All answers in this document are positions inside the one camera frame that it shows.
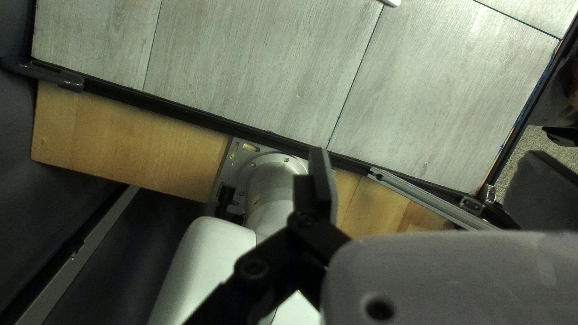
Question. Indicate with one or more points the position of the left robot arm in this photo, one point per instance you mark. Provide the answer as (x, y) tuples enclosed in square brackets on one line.
[(203, 266)]

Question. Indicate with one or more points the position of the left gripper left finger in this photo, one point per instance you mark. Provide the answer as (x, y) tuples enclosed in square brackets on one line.
[(316, 194)]

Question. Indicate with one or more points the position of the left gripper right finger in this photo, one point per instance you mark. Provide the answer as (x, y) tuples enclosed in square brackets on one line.
[(546, 194)]

